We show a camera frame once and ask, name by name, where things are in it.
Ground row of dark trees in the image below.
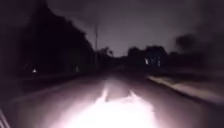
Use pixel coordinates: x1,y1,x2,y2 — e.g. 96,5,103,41
0,3,114,88

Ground pale kerb strip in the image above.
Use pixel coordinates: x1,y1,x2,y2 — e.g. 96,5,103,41
146,74,224,106

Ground dark asphalt road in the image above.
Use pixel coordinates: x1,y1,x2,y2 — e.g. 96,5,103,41
0,72,224,128

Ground utility pole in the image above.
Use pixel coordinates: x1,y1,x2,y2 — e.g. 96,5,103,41
94,24,100,71

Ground dark trees with lights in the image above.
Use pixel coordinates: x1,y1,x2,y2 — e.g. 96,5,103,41
119,45,169,73

